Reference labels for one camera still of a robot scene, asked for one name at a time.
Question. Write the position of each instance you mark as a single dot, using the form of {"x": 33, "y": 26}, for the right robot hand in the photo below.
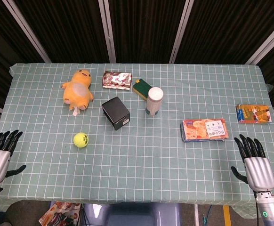
{"x": 259, "y": 168}

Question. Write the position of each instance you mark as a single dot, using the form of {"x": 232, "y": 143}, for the yellow tennis ball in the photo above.
{"x": 81, "y": 139}

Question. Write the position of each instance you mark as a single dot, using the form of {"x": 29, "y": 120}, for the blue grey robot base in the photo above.
{"x": 132, "y": 215}

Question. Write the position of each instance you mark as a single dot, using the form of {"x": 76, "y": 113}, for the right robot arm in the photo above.
{"x": 267, "y": 209}

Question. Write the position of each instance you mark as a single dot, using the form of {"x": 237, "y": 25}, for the small orange snack pack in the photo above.
{"x": 253, "y": 114}

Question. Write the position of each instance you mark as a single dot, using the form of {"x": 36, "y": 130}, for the orange biscuit box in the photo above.
{"x": 204, "y": 130}

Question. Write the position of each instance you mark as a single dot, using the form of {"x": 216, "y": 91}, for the black cardboard box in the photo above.
{"x": 116, "y": 113}

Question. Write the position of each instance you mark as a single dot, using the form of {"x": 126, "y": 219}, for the colourful printed bag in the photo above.
{"x": 60, "y": 214}

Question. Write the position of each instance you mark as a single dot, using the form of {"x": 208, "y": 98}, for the yellow plush duck toy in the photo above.
{"x": 78, "y": 90}

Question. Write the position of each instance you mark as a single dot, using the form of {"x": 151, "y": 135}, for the green checkered tablecloth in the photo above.
{"x": 137, "y": 164}

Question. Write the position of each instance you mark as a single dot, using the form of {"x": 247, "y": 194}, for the white cylindrical bottle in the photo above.
{"x": 154, "y": 101}

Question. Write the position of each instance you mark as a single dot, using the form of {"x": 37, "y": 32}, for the green yellow sponge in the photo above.
{"x": 141, "y": 87}

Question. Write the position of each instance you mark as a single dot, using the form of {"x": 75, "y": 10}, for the silver red snack packet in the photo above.
{"x": 117, "y": 80}

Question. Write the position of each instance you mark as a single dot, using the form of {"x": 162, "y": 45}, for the black folding screen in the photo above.
{"x": 146, "y": 28}

